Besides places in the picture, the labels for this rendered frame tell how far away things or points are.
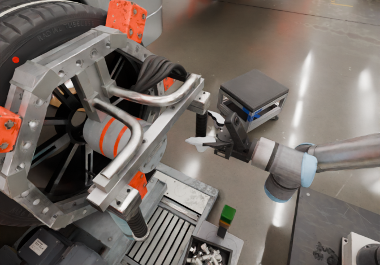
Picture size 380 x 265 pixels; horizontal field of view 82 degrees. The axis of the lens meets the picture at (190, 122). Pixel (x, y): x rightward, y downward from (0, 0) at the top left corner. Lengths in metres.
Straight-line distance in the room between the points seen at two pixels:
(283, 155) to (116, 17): 0.57
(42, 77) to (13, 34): 0.11
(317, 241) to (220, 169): 0.71
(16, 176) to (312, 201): 1.18
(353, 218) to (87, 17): 1.32
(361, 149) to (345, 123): 1.57
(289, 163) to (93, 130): 0.54
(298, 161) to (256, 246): 0.85
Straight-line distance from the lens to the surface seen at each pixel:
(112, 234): 1.23
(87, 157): 0.85
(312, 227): 1.23
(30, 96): 0.49
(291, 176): 0.67
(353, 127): 2.28
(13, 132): 0.50
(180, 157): 1.64
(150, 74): 0.59
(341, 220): 1.31
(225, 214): 0.75
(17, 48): 0.56
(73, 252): 1.06
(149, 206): 1.32
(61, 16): 0.60
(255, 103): 1.60
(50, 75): 0.50
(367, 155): 0.71
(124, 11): 0.64
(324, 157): 0.77
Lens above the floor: 1.35
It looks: 46 degrees down
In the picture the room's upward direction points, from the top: straight up
